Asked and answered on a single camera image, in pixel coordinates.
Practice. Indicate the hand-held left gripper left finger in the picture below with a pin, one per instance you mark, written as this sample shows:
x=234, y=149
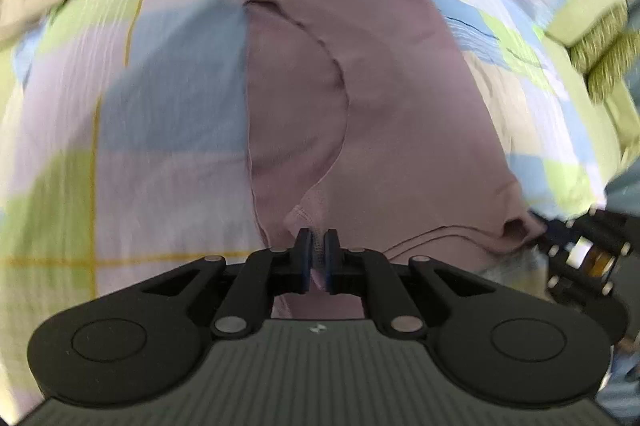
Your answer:
x=303, y=258

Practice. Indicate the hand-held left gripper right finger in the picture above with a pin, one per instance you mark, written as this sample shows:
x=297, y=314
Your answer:
x=331, y=258

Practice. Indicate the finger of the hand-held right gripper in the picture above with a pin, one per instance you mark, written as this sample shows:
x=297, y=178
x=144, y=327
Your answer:
x=570, y=286
x=607, y=226

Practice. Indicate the purple shirt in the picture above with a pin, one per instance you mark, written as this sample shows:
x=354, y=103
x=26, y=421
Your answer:
x=400, y=106

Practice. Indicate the green zigzag pillow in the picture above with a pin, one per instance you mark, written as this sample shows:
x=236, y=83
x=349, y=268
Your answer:
x=605, y=51

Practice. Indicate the checked blue green blanket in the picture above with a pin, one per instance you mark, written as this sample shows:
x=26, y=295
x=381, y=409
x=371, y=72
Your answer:
x=175, y=106

